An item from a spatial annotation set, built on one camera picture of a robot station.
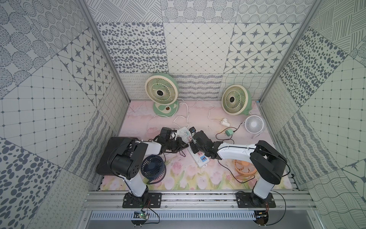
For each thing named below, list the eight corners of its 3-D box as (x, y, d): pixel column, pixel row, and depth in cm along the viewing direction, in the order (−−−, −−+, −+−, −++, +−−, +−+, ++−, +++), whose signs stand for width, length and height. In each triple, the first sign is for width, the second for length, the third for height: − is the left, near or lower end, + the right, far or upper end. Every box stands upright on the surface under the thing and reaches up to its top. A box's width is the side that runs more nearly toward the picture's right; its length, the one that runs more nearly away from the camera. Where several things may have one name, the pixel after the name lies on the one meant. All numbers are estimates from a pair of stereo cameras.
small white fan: (246, 137, 100) (252, 128, 91) (242, 124, 107) (248, 114, 98) (260, 137, 100) (267, 128, 91) (255, 124, 107) (261, 114, 98)
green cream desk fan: (225, 119, 109) (231, 102, 94) (221, 99, 123) (225, 81, 108) (245, 119, 109) (254, 102, 94) (238, 99, 123) (245, 81, 108)
